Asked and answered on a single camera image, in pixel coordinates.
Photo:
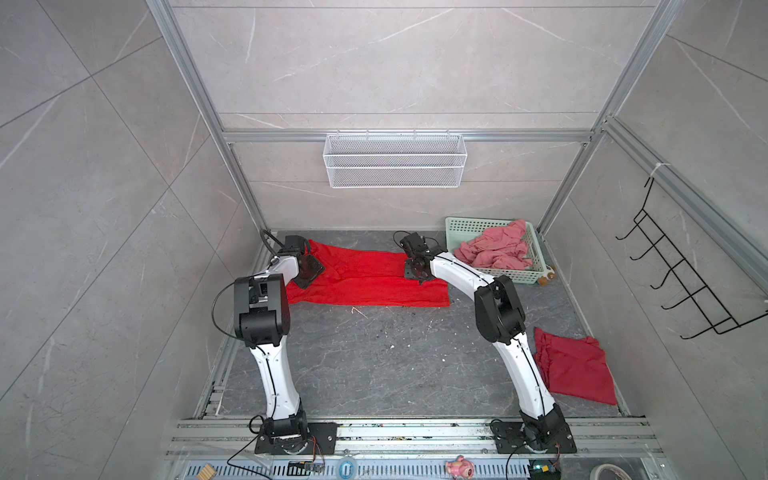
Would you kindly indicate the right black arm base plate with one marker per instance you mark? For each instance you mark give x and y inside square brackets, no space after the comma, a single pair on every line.
[519,438]

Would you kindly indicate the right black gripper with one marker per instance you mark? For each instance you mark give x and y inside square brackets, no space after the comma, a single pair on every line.
[408,273]

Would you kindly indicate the pink plush toy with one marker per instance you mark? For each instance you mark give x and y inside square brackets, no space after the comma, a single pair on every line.
[460,468]

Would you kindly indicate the dark red folded t shirt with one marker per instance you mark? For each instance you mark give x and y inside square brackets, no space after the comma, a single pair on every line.
[574,367]

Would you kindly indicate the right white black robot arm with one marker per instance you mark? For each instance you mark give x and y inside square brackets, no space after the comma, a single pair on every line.
[500,319]

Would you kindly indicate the bright red t shirt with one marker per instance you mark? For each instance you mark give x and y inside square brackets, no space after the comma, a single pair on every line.
[366,278]

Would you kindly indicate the small wooden block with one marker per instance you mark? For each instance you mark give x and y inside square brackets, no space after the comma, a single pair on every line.
[207,472]

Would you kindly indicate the blue white round cap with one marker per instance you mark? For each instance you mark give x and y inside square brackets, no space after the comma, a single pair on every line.
[347,469]

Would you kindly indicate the light green plastic basket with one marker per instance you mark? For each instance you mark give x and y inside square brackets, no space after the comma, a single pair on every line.
[460,229]

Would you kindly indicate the brown white plush toy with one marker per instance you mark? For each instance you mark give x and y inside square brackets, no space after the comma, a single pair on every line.
[547,277]

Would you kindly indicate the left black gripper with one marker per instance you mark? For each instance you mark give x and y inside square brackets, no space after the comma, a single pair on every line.
[317,268]

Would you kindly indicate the pink t shirt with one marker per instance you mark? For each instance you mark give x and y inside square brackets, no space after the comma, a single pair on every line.
[501,248]

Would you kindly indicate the white tape roll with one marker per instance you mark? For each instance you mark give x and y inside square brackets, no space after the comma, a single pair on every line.
[617,473]

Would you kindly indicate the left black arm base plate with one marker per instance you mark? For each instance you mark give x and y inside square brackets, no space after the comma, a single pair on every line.
[314,438]

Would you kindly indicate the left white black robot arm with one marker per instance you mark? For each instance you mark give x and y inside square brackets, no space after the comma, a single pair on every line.
[262,321]

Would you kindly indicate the black wire hook rack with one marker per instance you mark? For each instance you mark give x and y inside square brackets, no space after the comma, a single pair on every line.
[696,291]

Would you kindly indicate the aluminium mounting rail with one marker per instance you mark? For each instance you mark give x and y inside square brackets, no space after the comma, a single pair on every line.
[422,437]

